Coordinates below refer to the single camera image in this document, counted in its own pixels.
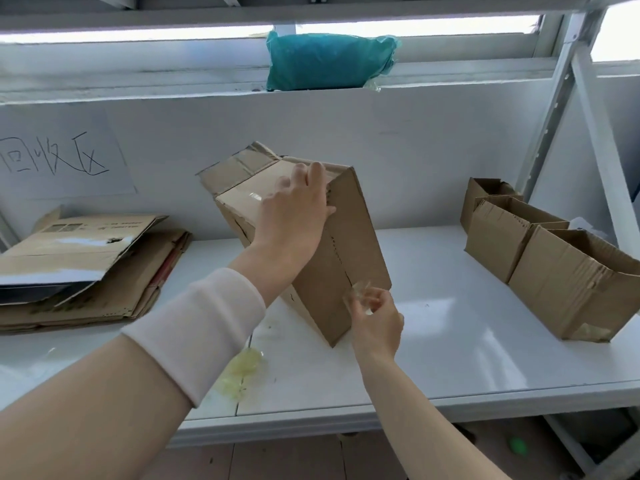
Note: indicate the plain brown cardboard box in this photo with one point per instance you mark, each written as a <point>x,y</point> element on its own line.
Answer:
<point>350,254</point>

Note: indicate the torn-edge brown cardboard box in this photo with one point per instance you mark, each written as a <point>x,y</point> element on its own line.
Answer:
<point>495,244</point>

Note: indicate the white wrist sleeve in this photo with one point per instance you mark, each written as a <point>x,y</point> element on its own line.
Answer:
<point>200,329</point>

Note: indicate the person's right hand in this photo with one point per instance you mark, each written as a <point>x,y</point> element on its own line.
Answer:
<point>377,329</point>

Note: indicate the white metal shelf rack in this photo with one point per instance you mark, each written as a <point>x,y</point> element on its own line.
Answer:
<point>600,159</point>

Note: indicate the glossy taped cardboard box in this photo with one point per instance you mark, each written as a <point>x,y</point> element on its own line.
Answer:
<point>75,244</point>

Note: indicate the teal plastic bag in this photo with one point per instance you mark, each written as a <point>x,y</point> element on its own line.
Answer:
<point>325,62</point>

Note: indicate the clear tape wad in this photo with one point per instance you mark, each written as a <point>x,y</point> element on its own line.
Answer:
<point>242,367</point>

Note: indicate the person's right forearm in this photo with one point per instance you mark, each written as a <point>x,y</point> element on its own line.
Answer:
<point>425,434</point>

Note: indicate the large cardboard box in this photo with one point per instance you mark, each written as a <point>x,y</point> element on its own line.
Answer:
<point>560,289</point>

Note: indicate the person's left hand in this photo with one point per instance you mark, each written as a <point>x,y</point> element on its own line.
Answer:
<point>295,219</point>

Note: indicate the green printed cardboard box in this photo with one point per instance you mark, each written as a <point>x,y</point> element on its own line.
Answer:
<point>125,294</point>

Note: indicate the clear tape strip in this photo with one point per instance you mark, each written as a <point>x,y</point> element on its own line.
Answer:
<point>357,290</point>

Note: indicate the small brown cardboard box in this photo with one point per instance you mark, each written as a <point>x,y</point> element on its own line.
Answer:
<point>470,209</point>

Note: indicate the person's left forearm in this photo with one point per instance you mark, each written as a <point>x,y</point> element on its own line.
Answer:
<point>100,409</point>

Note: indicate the white handwritten paper sign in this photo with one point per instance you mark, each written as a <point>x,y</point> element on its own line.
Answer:
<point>115,187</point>

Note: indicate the red printed cardboard box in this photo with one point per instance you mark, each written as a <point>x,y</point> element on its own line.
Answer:
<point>162,272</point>

